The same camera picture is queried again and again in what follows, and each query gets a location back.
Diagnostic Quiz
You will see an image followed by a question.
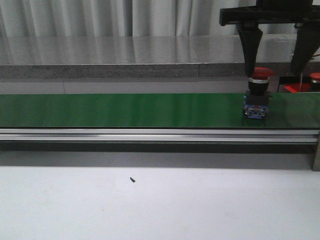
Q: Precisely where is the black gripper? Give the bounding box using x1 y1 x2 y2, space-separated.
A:
219 0 320 77

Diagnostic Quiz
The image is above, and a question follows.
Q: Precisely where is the red mushroom push button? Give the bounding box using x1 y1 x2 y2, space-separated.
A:
242 67 274 120
309 72 320 92

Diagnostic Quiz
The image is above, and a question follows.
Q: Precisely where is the red plastic bin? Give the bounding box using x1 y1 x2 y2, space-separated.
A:
284 84 320 93

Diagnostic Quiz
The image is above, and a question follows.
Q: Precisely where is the green conveyor belt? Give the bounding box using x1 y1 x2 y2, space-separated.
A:
0 93 320 129

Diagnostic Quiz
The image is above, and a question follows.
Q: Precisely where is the grey stone back bench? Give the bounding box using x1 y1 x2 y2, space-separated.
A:
0 33 320 81

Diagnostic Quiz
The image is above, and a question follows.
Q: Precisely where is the grey conveyor support leg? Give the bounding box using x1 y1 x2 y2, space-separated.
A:
310 134 320 172

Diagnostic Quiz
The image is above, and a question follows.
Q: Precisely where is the grey curtain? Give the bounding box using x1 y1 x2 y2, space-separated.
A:
0 0 301 38

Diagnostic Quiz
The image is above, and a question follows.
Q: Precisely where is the thin sensor cable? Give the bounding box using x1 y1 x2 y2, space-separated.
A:
298 72 305 94

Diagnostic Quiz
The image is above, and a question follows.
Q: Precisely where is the aluminium conveyor side rail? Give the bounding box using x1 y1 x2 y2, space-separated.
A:
0 128 320 144

